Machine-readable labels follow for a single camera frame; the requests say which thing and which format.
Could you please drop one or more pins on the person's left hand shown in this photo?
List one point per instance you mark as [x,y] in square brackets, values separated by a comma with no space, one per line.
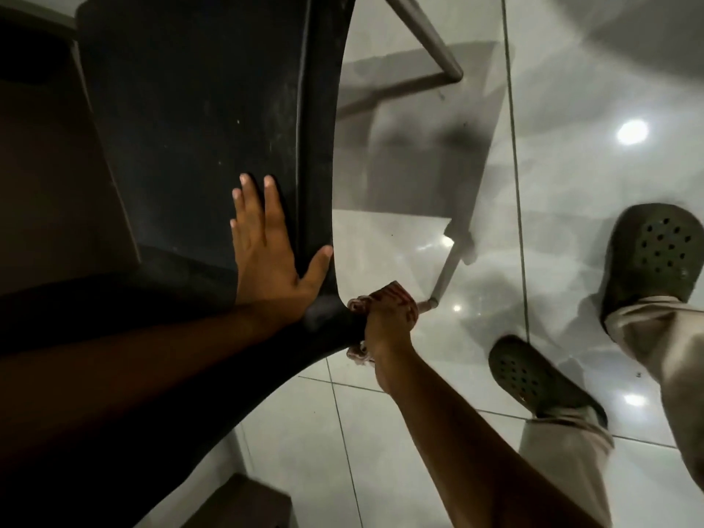
[267,263]

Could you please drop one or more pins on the person's left thumb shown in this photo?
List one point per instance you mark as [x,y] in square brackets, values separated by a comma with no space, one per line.
[318,267]

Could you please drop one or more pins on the person's right hand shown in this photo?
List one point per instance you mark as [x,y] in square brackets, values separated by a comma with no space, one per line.
[390,324]

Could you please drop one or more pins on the pink and white cloth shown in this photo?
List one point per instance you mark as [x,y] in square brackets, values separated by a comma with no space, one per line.
[358,305]

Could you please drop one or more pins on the person's left middle finger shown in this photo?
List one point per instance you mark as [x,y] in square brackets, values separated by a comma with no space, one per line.
[250,200]

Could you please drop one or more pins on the black plastic chair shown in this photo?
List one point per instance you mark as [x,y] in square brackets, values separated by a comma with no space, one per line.
[198,104]

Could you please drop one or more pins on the person's right forearm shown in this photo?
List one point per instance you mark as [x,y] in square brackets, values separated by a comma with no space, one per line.
[467,450]

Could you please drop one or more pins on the person's left forearm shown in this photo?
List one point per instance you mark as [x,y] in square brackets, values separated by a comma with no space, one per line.
[137,379]

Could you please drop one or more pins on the green perforated clog shoe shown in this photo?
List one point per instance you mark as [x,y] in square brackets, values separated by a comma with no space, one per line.
[654,252]
[536,382]

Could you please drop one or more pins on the brown wooden desk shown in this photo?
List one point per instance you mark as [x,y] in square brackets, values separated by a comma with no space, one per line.
[49,186]

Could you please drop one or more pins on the beige trousers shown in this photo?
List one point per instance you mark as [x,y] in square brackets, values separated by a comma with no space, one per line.
[566,467]

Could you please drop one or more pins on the person's right fingers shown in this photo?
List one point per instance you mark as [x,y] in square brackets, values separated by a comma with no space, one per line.
[397,300]

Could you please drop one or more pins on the brown wooden furniture panel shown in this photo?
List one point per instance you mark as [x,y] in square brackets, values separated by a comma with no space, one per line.
[242,503]

